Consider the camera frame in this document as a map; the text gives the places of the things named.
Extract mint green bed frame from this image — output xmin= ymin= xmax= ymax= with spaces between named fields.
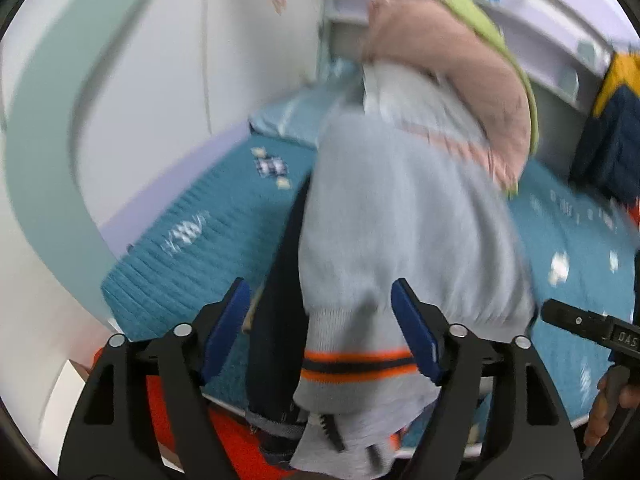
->
xmin=0 ymin=0 xmax=223 ymax=328

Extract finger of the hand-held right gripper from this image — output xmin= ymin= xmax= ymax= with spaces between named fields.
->
xmin=540 ymin=298 xmax=640 ymax=353

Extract person's orange garment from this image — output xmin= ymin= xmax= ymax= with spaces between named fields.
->
xmin=90 ymin=350 xmax=403 ymax=473

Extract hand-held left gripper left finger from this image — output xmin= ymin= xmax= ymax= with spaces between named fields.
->
xmin=57 ymin=277 xmax=253 ymax=480

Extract white pillow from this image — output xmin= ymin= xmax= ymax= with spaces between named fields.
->
xmin=361 ymin=59 xmax=490 ymax=147

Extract yellow and navy puffer jacket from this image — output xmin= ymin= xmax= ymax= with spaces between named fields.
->
xmin=569 ymin=49 xmax=640 ymax=207

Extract teal quilted bed cover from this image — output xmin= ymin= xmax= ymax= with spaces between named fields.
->
xmin=100 ymin=57 xmax=640 ymax=443

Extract grey garment orange stripes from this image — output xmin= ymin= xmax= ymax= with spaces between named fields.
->
xmin=244 ymin=114 xmax=537 ymax=480

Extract lilac headboard shelf unit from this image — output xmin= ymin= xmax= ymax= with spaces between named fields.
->
xmin=319 ymin=0 xmax=640 ymax=117

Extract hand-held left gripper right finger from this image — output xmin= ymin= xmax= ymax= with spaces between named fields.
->
xmin=390 ymin=277 xmax=586 ymax=480

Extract pink and green garment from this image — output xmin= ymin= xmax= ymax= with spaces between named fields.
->
xmin=361 ymin=0 xmax=534 ymax=195

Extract person's right hand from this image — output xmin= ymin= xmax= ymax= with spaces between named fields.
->
xmin=584 ymin=366 xmax=640 ymax=448

